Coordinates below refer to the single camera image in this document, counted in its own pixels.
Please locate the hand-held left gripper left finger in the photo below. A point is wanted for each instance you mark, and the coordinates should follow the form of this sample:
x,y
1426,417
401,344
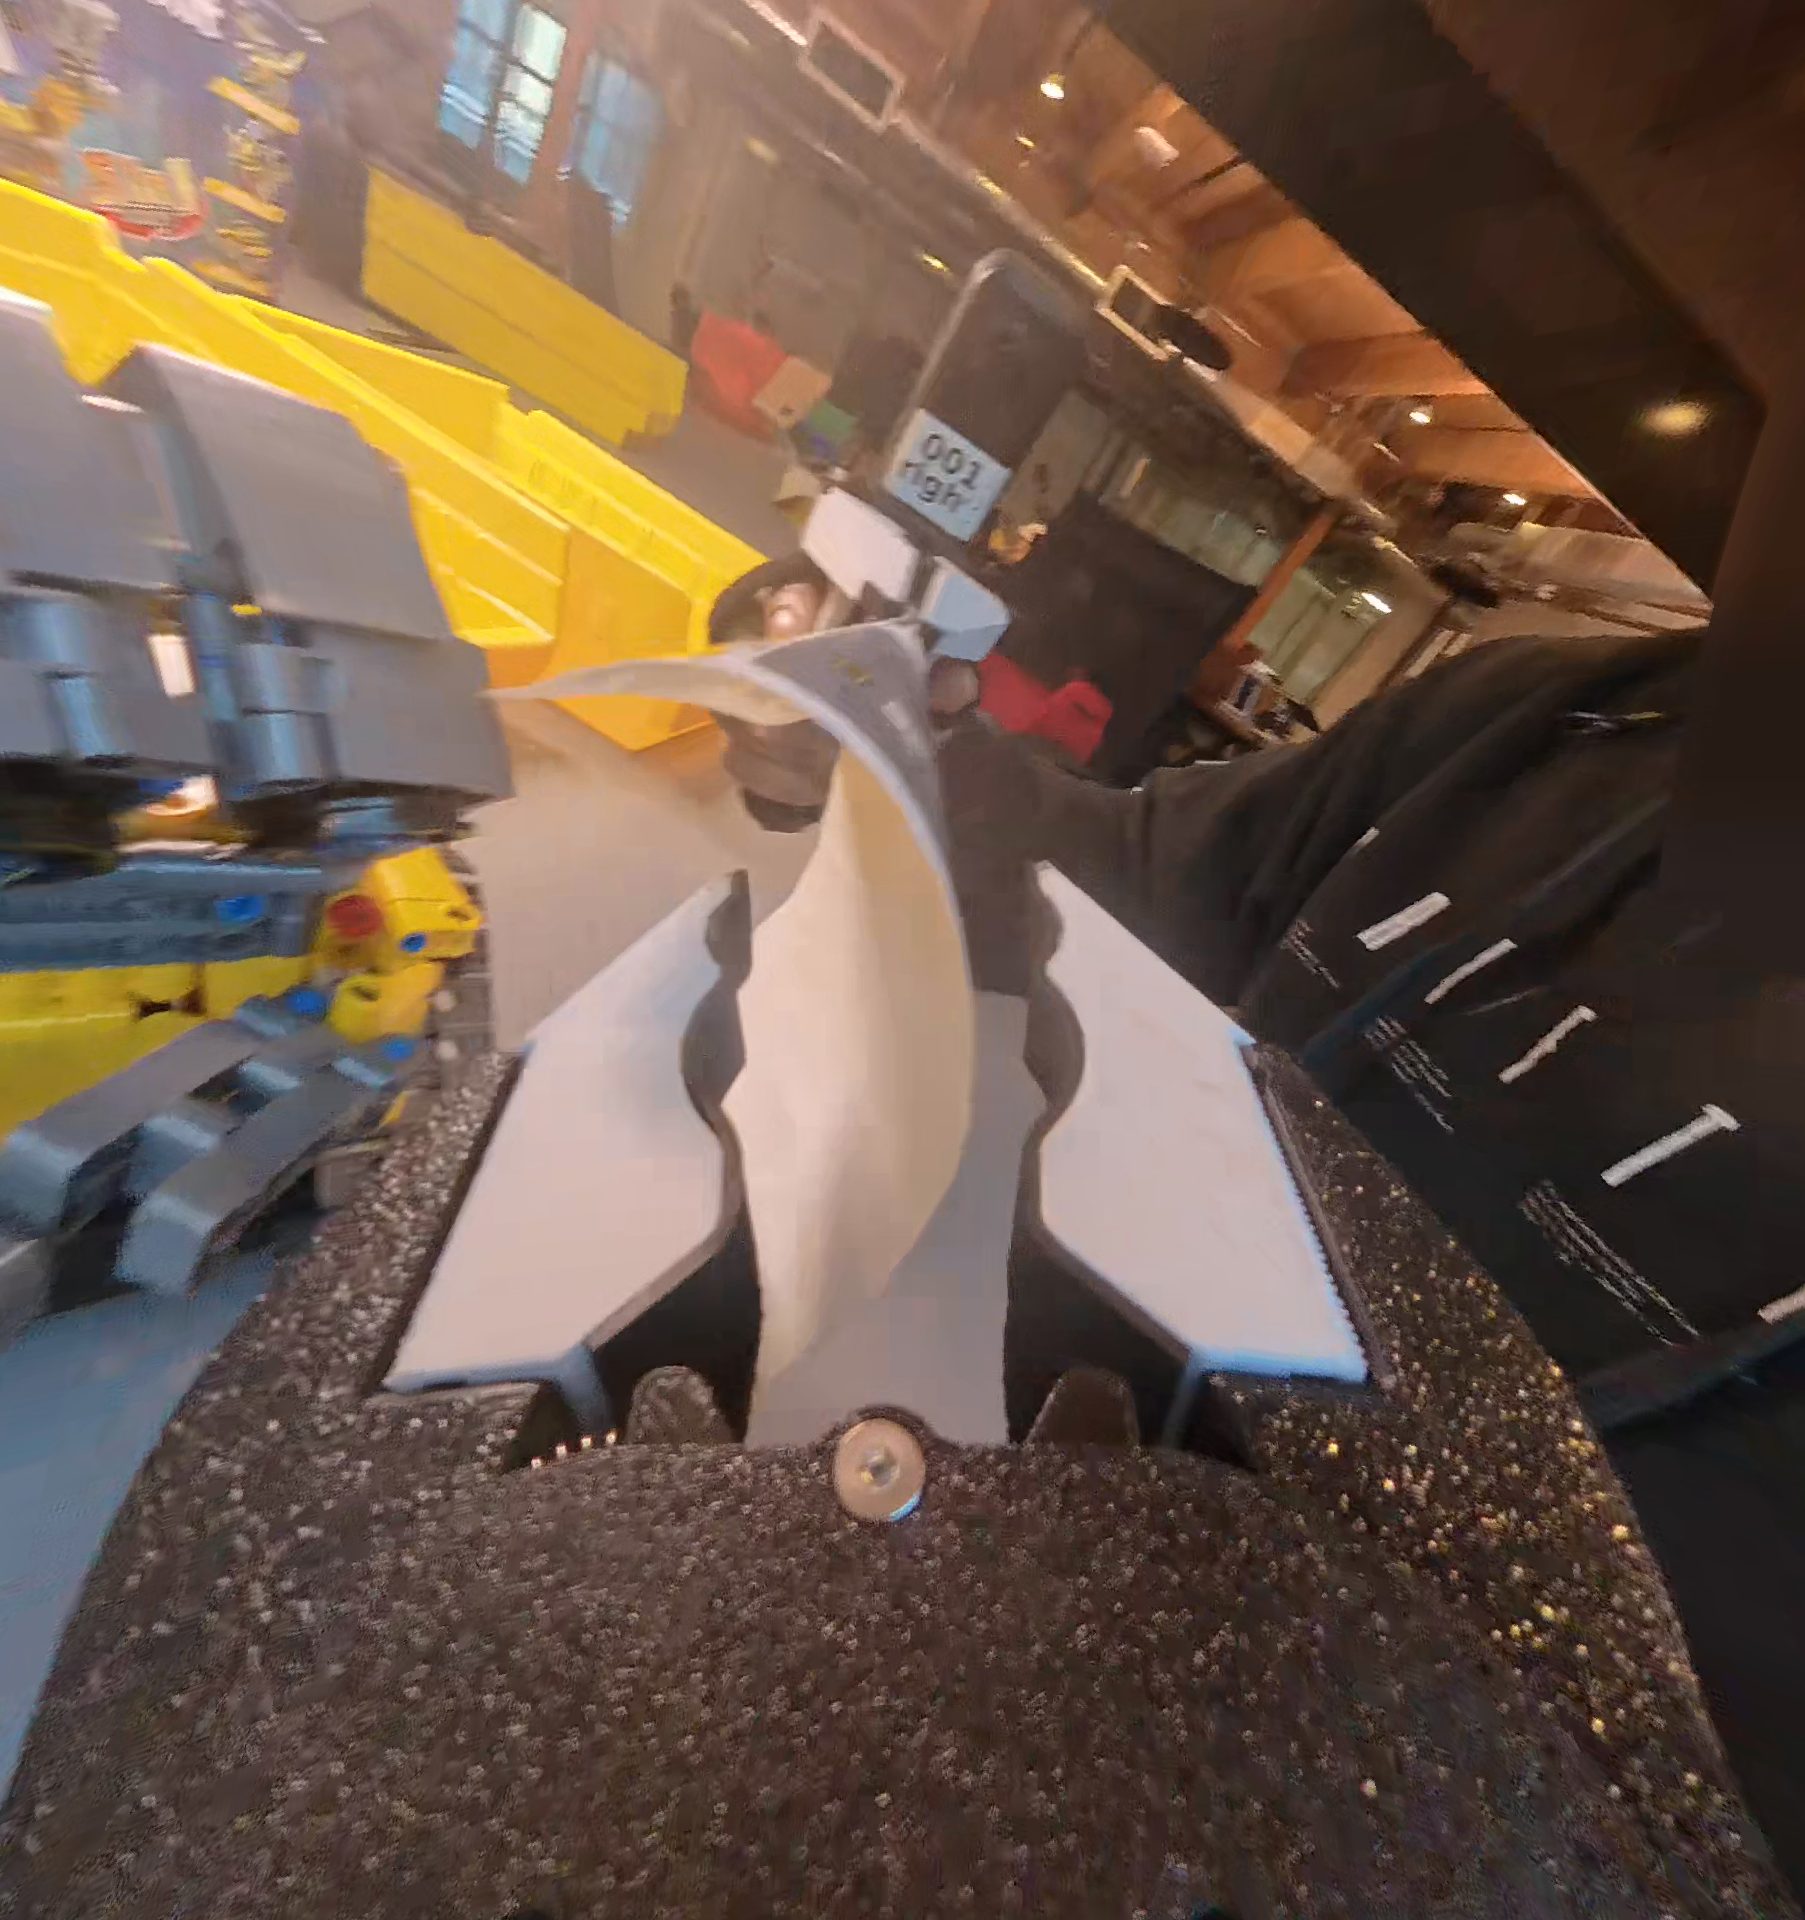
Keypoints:
x,y
558,1200

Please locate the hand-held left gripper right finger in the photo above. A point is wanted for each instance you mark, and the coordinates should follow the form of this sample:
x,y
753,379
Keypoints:
x,y
1190,1171

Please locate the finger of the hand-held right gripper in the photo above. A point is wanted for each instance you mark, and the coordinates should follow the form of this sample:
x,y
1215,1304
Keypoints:
x,y
857,547
962,606

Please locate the yellow grey sticker sheet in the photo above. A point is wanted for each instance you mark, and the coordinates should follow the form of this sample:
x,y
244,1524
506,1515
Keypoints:
x,y
857,1020

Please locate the yellow grey brick robot model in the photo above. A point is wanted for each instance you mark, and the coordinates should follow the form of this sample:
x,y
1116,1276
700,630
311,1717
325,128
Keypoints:
x,y
215,751

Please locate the grey desk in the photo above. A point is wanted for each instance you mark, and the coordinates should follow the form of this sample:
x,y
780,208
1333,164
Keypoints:
x,y
34,1501

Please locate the yellow plastic bin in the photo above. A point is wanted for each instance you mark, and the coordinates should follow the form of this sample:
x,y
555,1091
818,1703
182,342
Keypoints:
x,y
529,316
64,254
529,601

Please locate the window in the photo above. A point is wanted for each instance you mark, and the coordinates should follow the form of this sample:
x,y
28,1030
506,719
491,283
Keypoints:
x,y
543,106

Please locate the colourful toy set box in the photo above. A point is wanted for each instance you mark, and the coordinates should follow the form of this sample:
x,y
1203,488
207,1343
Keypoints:
x,y
124,135

